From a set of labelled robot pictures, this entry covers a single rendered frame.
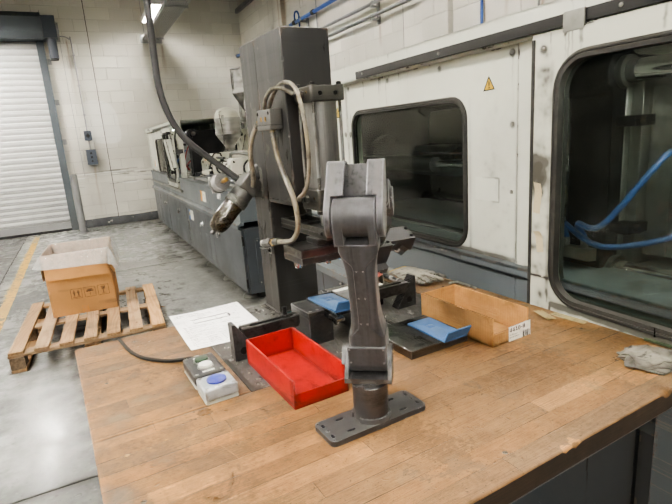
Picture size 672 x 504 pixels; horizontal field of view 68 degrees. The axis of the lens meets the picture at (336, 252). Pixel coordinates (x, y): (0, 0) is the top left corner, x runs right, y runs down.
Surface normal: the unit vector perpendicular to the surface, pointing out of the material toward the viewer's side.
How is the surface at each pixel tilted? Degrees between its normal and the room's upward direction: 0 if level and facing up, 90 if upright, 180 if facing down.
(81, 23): 90
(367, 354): 104
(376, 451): 0
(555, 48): 90
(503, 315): 90
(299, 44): 90
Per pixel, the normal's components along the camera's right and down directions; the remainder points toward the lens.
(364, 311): -0.16, 0.47
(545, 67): -0.89, 0.17
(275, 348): 0.50, 0.17
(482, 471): -0.07, -0.97
